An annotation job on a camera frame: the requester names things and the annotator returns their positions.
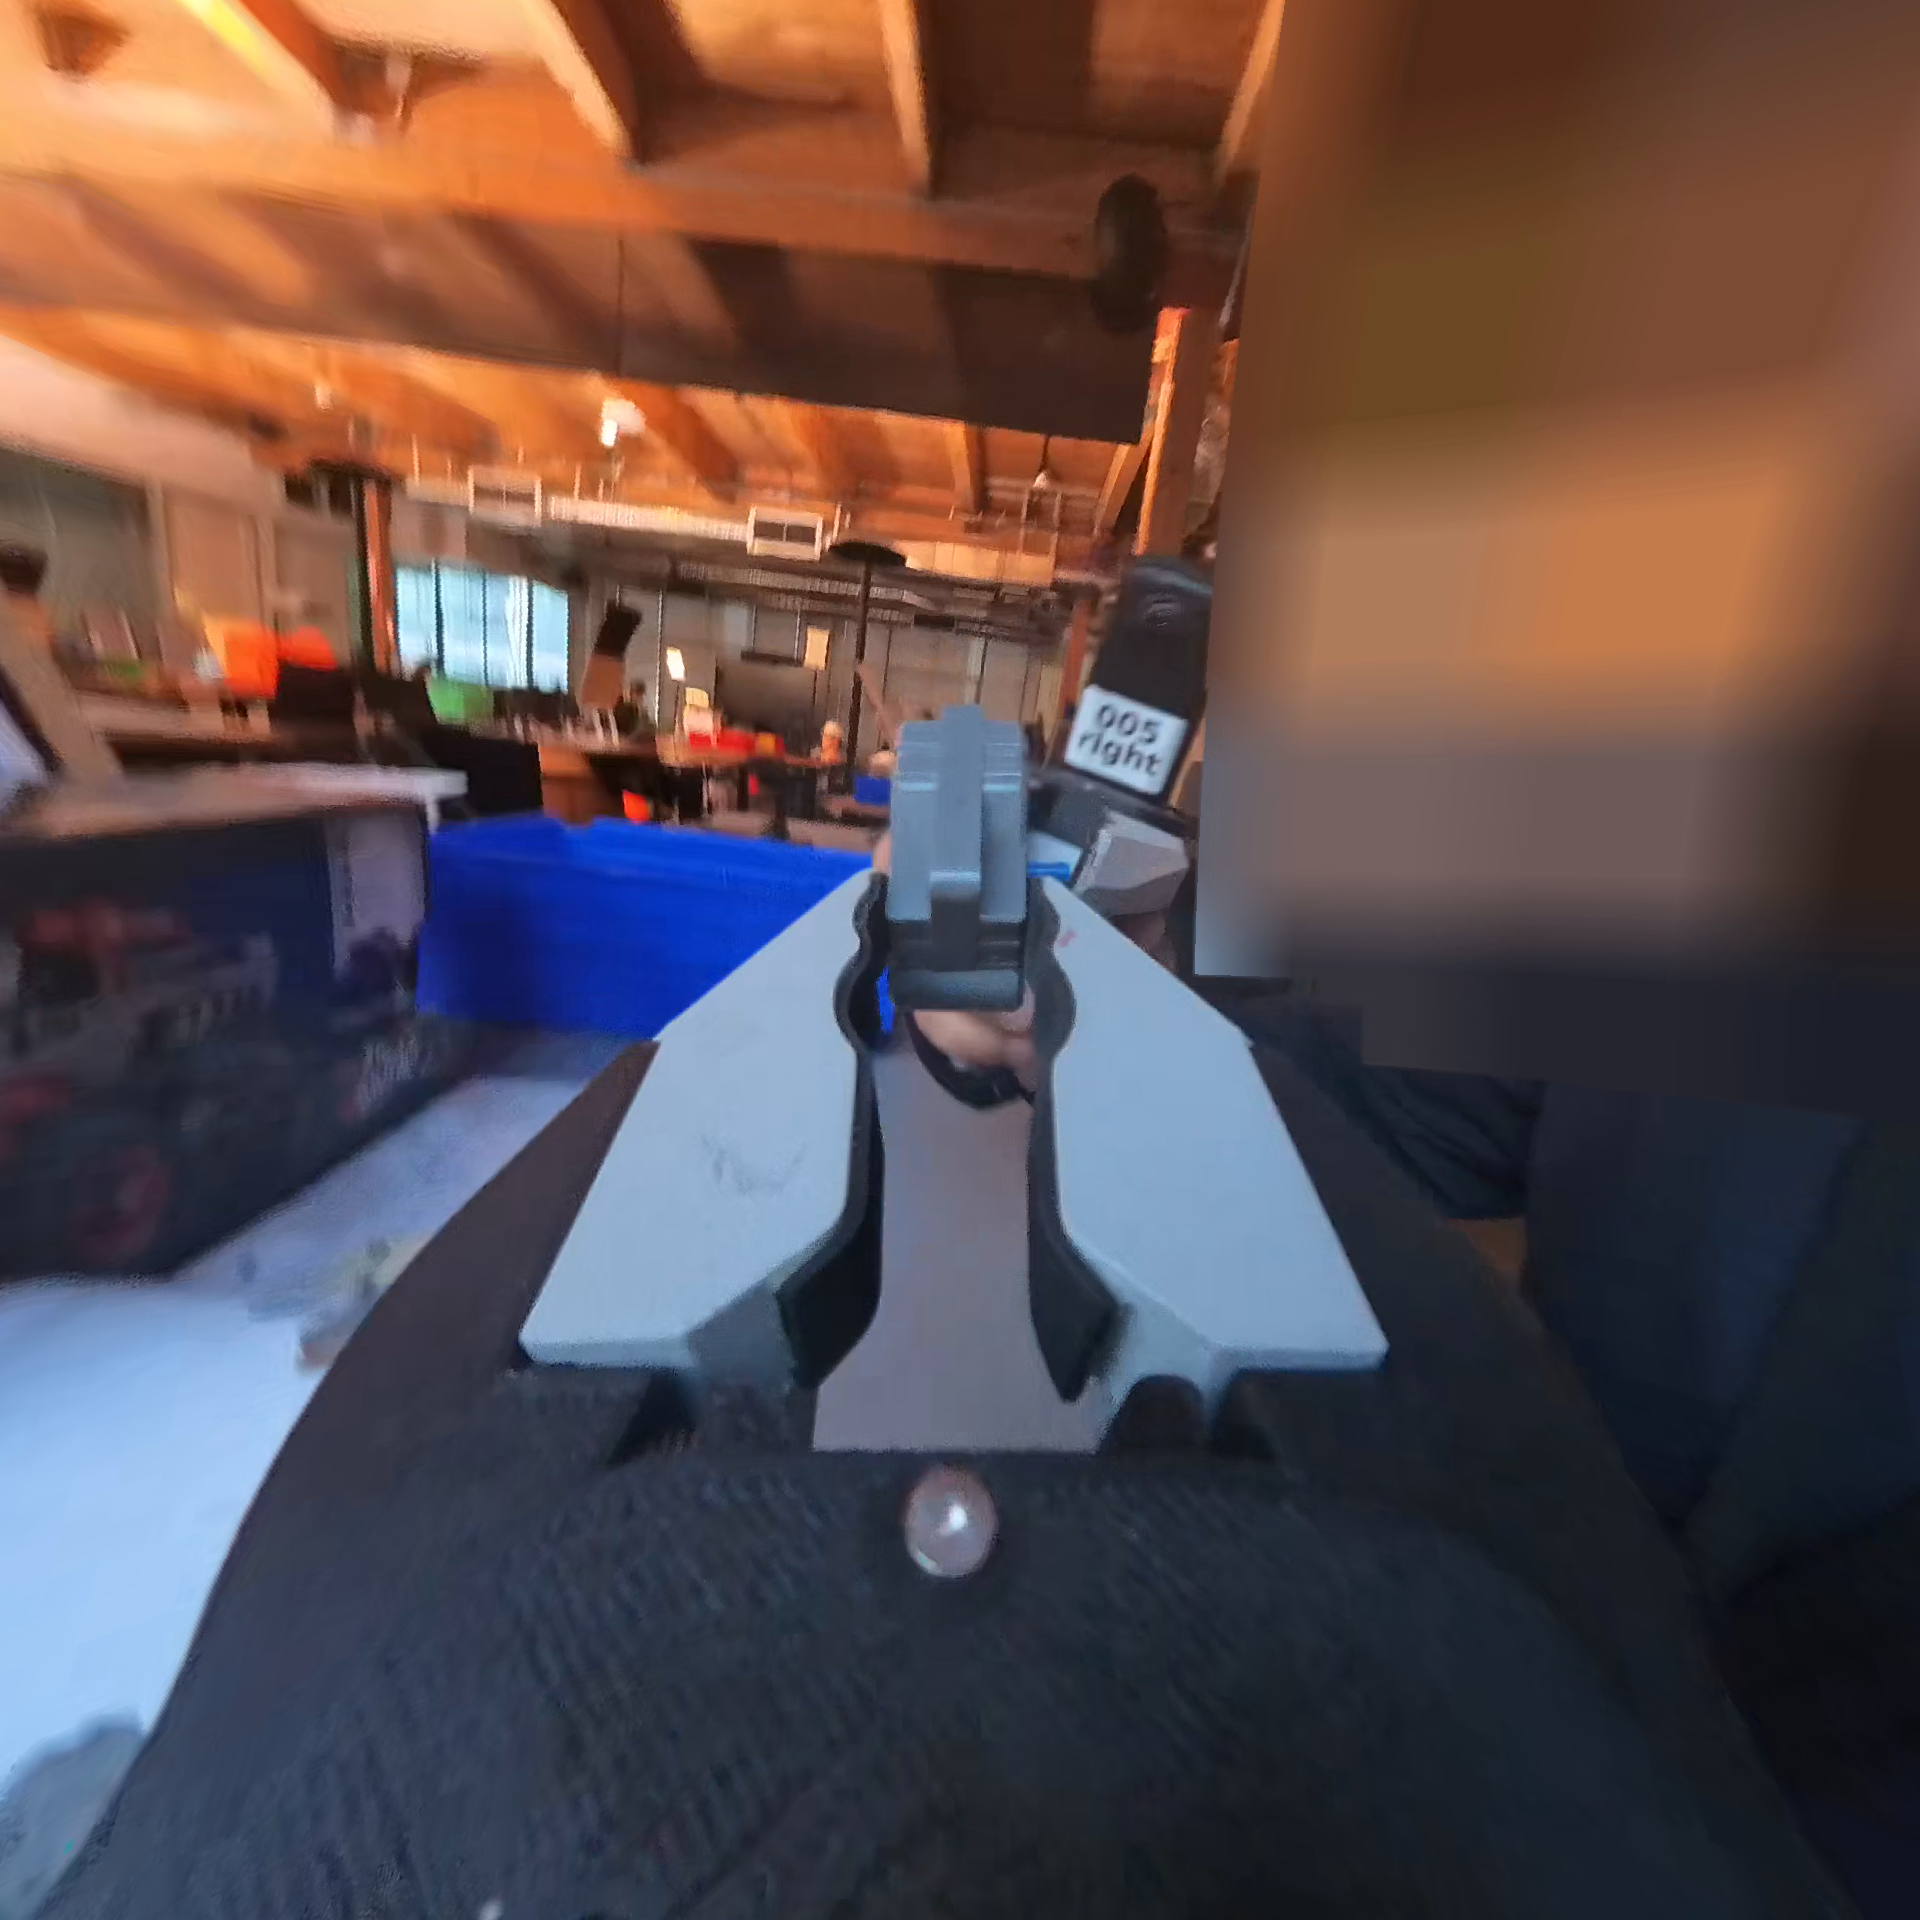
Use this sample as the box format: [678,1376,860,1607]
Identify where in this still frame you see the grey lego motor block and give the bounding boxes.
[881,705,1039,1010]

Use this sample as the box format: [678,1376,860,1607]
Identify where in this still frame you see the person's right forearm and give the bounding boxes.
[1200,977,1548,1226]

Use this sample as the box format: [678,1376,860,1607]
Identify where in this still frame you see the black pole lamp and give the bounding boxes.
[829,538,910,799]

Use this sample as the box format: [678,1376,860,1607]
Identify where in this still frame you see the person's dark blue clothing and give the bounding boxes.
[1529,1080,1920,1593]

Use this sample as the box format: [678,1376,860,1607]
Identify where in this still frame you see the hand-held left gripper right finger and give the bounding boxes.
[1023,879,1393,1404]

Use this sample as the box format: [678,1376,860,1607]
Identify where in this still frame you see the dark lego set box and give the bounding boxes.
[0,796,483,1279]

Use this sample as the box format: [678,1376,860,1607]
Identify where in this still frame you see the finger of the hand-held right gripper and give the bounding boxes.
[1076,816,1197,914]

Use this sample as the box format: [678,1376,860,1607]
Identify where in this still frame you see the white instruction booklet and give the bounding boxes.
[0,1036,647,1801]

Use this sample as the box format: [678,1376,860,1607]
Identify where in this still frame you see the black ceiling fixture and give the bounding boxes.
[1091,171,1173,337]

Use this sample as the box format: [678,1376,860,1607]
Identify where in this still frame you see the person's right hand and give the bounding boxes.
[903,1007,1044,1114]

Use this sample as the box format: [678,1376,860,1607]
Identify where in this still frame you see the tilted grey monitor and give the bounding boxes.
[0,547,121,799]

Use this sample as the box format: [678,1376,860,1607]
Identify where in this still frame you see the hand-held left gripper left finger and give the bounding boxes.
[517,867,888,1390]

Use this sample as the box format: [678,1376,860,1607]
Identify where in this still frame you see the orange storage bins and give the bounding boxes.
[211,623,339,707]

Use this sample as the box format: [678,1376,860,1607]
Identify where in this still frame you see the bright window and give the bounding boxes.
[393,562,571,694]

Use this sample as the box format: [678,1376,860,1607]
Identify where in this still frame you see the blue plastic bin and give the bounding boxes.
[415,814,903,1040]

